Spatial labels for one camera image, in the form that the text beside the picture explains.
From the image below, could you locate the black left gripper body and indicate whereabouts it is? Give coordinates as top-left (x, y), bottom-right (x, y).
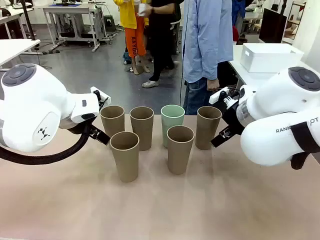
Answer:
top-left (65, 117), bottom-right (99, 135)

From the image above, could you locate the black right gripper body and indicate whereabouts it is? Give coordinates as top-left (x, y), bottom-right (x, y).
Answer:
top-left (219, 87), bottom-right (245, 132)

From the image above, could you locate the brown paper cup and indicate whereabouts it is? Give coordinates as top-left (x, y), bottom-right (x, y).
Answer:
top-left (129, 106), bottom-right (155, 152)
top-left (109, 131), bottom-right (140, 183)
top-left (166, 125), bottom-right (195, 175)
top-left (195, 106), bottom-right (223, 151)
top-left (99, 105), bottom-right (125, 149)

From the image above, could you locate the pale green cup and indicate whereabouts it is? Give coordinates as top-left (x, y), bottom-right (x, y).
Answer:
top-left (160, 104), bottom-right (186, 149)

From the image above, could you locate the white plastic basket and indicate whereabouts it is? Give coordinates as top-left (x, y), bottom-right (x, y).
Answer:
top-left (240, 42), bottom-right (305, 74)

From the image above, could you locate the small white cup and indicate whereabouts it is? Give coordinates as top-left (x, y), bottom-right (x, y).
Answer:
top-left (138, 2), bottom-right (148, 18)

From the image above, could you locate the person's left forearm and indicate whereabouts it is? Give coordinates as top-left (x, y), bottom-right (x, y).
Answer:
top-left (199, 37), bottom-right (235, 82)

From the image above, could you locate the person's left hand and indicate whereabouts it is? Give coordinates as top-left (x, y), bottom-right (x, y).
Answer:
top-left (206, 78), bottom-right (220, 92)

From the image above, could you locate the bystander's hand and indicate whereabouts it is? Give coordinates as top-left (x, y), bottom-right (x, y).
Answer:
top-left (143, 4), bottom-right (155, 17)

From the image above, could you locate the white table with rounded corner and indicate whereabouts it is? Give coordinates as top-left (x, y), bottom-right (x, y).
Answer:
top-left (228, 43), bottom-right (320, 101)

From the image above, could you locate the black chair with clothes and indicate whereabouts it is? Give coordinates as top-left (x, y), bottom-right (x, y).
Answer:
top-left (217, 59), bottom-right (238, 88)

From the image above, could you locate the person in light blue shirt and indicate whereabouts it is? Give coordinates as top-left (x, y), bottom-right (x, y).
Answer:
top-left (181, 0), bottom-right (235, 116)

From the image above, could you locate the black monitor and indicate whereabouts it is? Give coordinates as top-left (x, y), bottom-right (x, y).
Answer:
top-left (258, 7), bottom-right (288, 45)

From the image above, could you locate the white side table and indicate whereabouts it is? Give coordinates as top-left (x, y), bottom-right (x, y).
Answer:
top-left (0, 38), bottom-right (41, 70)

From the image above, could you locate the person in black clothes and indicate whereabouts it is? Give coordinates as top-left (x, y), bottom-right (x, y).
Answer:
top-left (141, 0), bottom-right (185, 88)

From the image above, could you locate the dark blue garment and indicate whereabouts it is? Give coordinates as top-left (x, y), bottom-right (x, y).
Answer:
top-left (231, 0), bottom-right (247, 26)

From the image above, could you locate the brown cardboard box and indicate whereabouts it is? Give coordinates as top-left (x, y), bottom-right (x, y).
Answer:
top-left (284, 14), bottom-right (301, 36)

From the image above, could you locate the black stand pole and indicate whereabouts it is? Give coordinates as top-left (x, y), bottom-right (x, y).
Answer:
top-left (21, 0), bottom-right (36, 41)

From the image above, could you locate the person in yellow and orange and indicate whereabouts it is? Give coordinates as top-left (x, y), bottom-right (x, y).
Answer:
top-left (113, 0), bottom-right (151, 76)

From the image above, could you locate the white background desk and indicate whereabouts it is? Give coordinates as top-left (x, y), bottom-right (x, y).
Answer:
top-left (0, 7), bottom-right (35, 40)

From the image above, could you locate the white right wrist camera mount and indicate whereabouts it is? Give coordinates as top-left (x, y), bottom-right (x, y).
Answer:
top-left (209, 86), bottom-right (238, 106)

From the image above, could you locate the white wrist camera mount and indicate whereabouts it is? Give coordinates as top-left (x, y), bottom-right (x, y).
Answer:
top-left (209, 86), bottom-right (238, 106)
top-left (90, 86), bottom-right (112, 106)

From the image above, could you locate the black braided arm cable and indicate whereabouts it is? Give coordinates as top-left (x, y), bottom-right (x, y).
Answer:
top-left (0, 119), bottom-right (101, 166)

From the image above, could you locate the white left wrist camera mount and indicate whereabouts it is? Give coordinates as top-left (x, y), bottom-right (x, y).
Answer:
top-left (90, 86), bottom-right (112, 106)

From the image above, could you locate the black cable sleeve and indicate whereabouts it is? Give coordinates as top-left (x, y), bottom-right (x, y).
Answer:
top-left (289, 121), bottom-right (320, 171)

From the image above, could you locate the grey frame workbench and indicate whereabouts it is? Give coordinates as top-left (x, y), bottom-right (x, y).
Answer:
top-left (42, 3), bottom-right (107, 53)

